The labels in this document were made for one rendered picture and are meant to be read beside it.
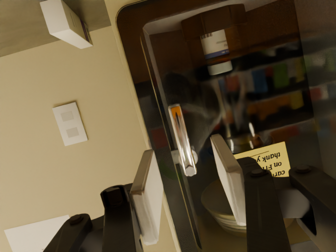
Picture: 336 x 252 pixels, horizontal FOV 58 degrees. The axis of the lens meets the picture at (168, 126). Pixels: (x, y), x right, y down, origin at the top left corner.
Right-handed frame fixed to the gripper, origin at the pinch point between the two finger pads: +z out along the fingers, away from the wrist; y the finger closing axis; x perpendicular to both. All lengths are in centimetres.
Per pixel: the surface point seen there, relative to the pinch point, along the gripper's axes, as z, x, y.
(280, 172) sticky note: 22.2, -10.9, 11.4
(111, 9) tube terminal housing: 23.6, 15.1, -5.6
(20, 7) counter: 28.7, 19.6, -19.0
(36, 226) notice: 66, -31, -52
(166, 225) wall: 66, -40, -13
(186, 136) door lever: 17.2, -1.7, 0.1
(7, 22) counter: 34.4, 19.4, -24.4
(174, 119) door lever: 17.2, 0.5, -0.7
